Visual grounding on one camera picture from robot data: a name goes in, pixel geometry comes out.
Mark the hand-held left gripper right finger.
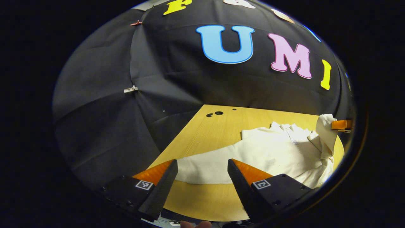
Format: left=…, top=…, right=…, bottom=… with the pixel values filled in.
left=227, top=159, right=313, bottom=223

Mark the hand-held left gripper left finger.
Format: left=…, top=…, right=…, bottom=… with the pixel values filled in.
left=100, top=159, right=178, bottom=222

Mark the cream white polo shirt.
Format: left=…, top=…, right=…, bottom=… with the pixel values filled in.
left=175, top=114, right=338, bottom=189

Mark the white paper garment tag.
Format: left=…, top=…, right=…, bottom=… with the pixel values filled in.
left=286, top=130, right=300, bottom=145

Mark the black backdrop cloth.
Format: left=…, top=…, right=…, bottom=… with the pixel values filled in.
left=52, top=0, right=355, bottom=190

